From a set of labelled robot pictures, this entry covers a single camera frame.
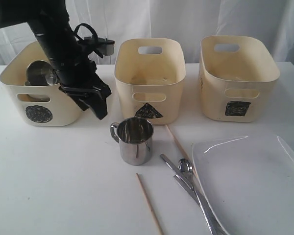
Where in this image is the steel spoon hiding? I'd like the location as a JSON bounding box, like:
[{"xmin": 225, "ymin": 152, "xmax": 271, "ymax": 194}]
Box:
[{"xmin": 178, "ymin": 158, "xmax": 197, "ymax": 194}]

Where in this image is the cream bin with square mark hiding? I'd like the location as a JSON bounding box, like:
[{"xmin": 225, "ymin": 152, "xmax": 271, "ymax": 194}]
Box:
[{"xmin": 199, "ymin": 35, "xmax": 280, "ymax": 122}]

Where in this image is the white square plate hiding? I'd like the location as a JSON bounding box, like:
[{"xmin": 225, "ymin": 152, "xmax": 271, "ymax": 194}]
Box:
[{"xmin": 192, "ymin": 135, "xmax": 294, "ymax": 235}]

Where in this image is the white ceramic bowl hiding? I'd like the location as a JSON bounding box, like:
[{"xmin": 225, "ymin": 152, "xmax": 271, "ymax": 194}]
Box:
[{"xmin": 27, "ymin": 94, "xmax": 50, "ymax": 102}]

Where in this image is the small steel cup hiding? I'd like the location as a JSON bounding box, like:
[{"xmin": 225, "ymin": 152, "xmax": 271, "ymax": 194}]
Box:
[{"xmin": 24, "ymin": 60, "xmax": 59, "ymax": 86}]

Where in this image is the steel fork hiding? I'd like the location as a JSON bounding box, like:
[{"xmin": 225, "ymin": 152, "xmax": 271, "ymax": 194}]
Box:
[{"xmin": 174, "ymin": 175, "xmax": 226, "ymax": 235}]

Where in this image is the left camera cable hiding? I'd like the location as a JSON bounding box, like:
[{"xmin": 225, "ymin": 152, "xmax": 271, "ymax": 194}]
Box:
[{"xmin": 73, "ymin": 23, "xmax": 105, "ymax": 58}]

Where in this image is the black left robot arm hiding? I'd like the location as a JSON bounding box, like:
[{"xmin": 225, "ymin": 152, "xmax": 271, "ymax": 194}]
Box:
[{"xmin": 0, "ymin": 0, "xmax": 115, "ymax": 119}]

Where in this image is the steel knife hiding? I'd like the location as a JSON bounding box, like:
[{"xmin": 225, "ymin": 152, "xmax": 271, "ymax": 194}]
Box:
[{"xmin": 160, "ymin": 154, "xmax": 226, "ymax": 235}]

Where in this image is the wooden chopstick front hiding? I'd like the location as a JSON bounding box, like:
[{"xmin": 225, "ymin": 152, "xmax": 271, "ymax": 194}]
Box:
[{"xmin": 136, "ymin": 173, "xmax": 164, "ymax": 235}]

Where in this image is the white curtain backdrop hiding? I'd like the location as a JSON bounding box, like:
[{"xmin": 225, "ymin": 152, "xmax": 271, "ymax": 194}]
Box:
[{"xmin": 0, "ymin": 0, "xmax": 294, "ymax": 66}]

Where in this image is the steel mug with handle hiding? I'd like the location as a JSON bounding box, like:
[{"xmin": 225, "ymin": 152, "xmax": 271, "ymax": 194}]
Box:
[{"xmin": 109, "ymin": 117, "xmax": 154, "ymax": 165}]

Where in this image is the cream bin with circle mark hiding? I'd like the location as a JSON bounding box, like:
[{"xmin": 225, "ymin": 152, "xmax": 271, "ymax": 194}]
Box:
[{"xmin": 0, "ymin": 42, "xmax": 82, "ymax": 126}]

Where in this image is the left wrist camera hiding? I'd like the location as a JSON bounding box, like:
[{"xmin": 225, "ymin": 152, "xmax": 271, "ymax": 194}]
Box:
[{"xmin": 84, "ymin": 36, "xmax": 115, "ymax": 58}]

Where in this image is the cream bin with triangle mark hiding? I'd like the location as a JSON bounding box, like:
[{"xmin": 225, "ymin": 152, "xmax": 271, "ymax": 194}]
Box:
[{"xmin": 114, "ymin": 38, "xmax": 186, "ymax": 125}]

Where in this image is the wooden chopstick near plate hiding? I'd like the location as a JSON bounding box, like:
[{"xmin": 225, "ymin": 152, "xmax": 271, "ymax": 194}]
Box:
[{"xmin": 165, "ymin": 125, "xmax": 195, "ymax": 177}]

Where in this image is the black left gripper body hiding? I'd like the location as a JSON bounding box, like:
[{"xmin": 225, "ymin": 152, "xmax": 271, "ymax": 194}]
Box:
[{"xmin": 50, "ymin": 41, "xmax": 98, "ymax": 94}]

